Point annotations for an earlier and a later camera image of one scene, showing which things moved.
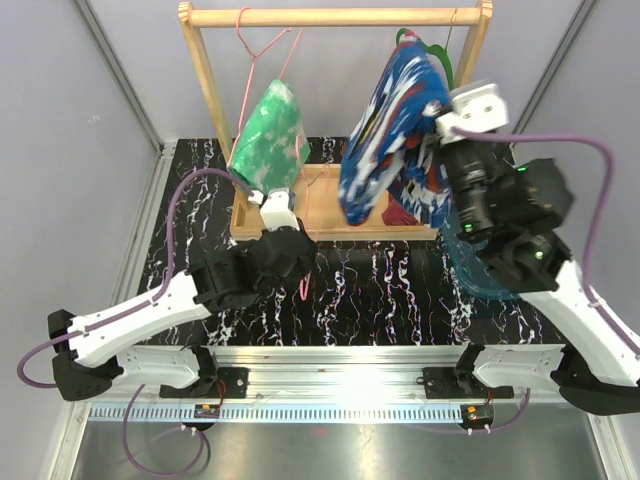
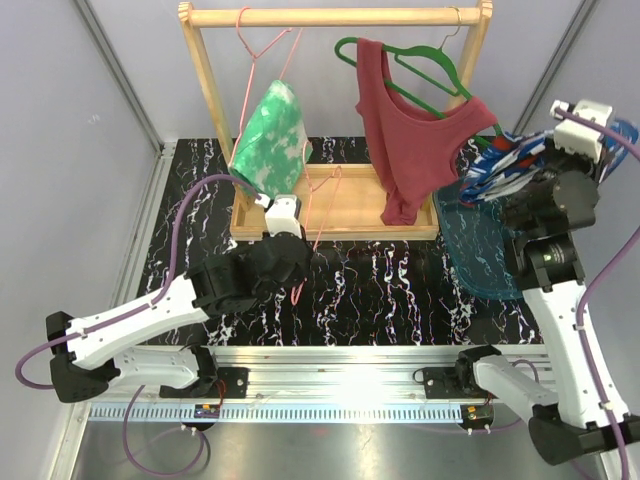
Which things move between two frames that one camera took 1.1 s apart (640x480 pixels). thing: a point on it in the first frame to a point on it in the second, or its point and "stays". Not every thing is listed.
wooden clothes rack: (318, 207) stays
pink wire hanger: (252, 69) stays
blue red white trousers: (399, 144) to (490, 166)
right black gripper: (451, 146) to (584, 163)
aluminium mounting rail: (336, 384) stays
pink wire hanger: (305, 279) to (295, 298)
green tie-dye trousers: (271, 148) stays
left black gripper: (308, 262) stays
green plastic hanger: (434, 49) to (404, 96)
